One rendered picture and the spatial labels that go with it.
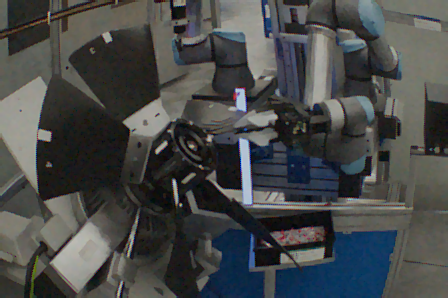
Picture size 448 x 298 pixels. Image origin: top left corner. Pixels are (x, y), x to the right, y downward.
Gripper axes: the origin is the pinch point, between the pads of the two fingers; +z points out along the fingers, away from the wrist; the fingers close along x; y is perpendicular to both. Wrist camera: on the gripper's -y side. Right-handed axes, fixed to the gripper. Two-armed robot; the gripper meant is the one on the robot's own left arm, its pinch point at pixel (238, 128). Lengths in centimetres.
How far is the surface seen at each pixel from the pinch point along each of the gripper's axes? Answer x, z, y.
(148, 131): -6.5, 20.1, 6.4
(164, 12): -30.7, 15.0, 2.0
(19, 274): 32, 68, 0
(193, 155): -5.1, 14.1, 16.4
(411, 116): 63, -144, -97
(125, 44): -21.9, 22.1, -8.9
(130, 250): 5.0, 30.7, 27.7
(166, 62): 138, -77, -443
